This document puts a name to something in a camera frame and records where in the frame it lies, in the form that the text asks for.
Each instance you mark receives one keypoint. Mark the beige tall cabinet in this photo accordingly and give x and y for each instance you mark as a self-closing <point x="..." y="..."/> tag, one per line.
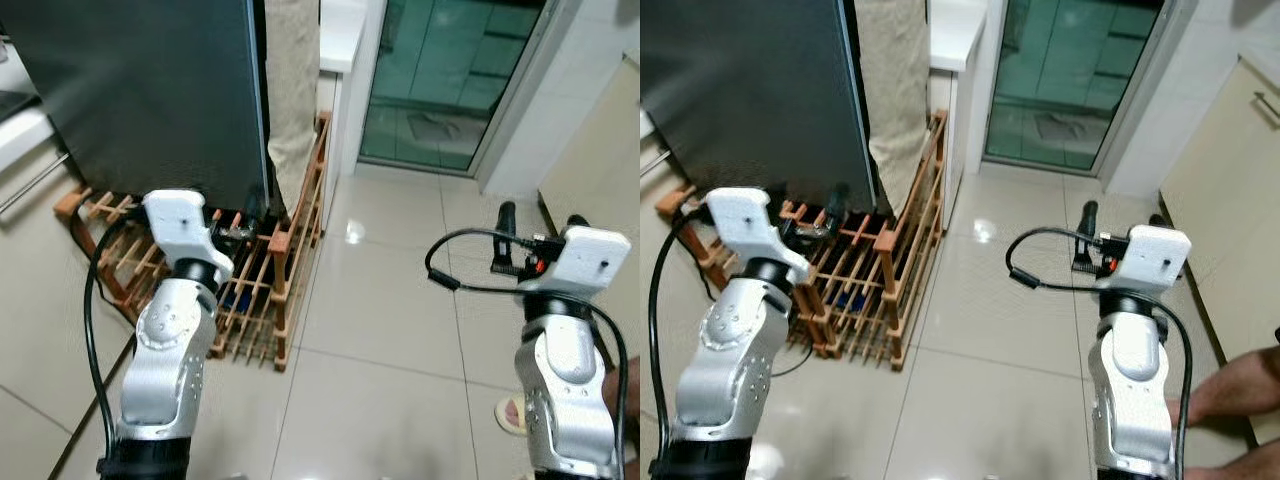
<point x="1230" y="200"/>
<point x="600" y="170"/>

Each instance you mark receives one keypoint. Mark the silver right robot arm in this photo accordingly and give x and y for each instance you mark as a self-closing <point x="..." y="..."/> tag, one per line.
<point x="1130" y="380"/>
<point x="565" y="380"/>

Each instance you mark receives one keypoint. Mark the beige slipper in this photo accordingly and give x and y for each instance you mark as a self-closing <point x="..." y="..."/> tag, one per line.
<point x="505" y="425"/>

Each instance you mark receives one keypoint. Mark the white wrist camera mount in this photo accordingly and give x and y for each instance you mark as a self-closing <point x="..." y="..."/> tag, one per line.
<point x="590" y="260"/>
<point x="750" y="230"/>
<point x="180" y="230"/>
<point x="1155" y="258"/>

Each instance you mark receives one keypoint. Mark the dark grey fridge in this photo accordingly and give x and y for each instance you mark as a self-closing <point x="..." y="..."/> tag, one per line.
<point x="750" y="100"/>
<point x="120" y="100"/>

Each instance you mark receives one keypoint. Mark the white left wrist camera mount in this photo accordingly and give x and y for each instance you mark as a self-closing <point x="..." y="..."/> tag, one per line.
<point x="180" y="230"/>
<point x="750" y="230"/>

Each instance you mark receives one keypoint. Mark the green glass sliding door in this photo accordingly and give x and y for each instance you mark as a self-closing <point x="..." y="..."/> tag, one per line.
<point x="440" y="80"/>
<point x="1070" y="80"/>

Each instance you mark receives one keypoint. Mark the white counter unit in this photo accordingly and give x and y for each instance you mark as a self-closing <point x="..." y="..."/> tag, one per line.
<point x="955" y="30"/>
<point x="342" y="30"/>

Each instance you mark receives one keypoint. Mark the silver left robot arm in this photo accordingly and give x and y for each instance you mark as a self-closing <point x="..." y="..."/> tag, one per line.
<point x="170" y="350"/>
<point x="735" y="360"/>

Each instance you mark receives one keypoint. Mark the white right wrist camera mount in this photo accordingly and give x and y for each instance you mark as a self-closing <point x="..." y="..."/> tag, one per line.
<point x="1155" y="258"/>
<point x="590" y="260"/>

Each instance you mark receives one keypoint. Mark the beige kitchen counter cabinet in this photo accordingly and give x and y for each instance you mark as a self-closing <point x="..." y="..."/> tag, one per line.
<point x="30" y="280"/>
<point x="655" y="250"/>

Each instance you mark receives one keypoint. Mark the wooden bottle rack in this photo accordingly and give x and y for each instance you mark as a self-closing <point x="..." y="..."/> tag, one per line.
<point x="893" y="290"/>
<point x="281" y="290"/>

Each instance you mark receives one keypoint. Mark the beige hanging cloth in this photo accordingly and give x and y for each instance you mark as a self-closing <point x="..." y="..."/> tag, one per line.
<point x="292" y="90"/>
<point x="895" y="90"/>

